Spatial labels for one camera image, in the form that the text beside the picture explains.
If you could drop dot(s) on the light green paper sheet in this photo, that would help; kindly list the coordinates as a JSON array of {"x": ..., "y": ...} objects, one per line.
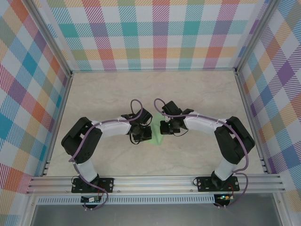
[{"x": 157, "y": 118}]

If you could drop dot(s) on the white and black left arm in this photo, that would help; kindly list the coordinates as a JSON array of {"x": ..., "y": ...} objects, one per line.
[{"x": 115, "y": 128}]

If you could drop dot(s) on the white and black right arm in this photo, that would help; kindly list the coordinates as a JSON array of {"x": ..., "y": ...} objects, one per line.
[{"x": 200, "y": 123}]

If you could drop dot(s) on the grey metal panel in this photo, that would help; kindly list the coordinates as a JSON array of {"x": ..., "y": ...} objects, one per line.
[{"x": 152, "y": 215}]

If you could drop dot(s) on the small black circuit board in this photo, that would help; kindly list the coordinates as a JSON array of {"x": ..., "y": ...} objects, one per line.
[{"x": 90, "y": 199}]

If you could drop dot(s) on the small green-lit circuit board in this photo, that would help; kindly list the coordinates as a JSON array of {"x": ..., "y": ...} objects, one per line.
[{"x": 224, "y": 197}]

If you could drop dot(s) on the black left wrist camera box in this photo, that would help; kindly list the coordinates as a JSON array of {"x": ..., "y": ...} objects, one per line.
[{"x": 144, "y": 116}]

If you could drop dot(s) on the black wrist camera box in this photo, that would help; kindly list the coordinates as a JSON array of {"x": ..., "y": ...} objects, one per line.
[
  {"x": 171, "y": 107},
  {"x": 144, "y": 116}
]

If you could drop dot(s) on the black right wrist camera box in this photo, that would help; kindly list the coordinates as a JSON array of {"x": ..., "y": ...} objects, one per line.
[{"x": 171, "y": 107}]

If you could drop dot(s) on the wide slotted aluminium base rail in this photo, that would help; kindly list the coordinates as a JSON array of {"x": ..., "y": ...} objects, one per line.
[{"x": 152, "y": 183}]

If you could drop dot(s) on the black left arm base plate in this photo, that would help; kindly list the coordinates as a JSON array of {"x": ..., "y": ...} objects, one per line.
[{"x": 107, "y": 184}]

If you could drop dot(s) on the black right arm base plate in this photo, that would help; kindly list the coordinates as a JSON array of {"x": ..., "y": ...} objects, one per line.
[{"x": 204, "y": 186}]

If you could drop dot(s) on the aluminium side rail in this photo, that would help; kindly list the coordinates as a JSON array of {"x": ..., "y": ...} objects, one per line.
[
  {"x": 58, "y": 117},
  {"x": 250, "y": 117}
]

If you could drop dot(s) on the aluminium frame post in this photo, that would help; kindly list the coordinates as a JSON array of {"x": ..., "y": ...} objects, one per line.
[
  {"x": 50, "y": 35},
  {"x": 256, "y": 35}
]

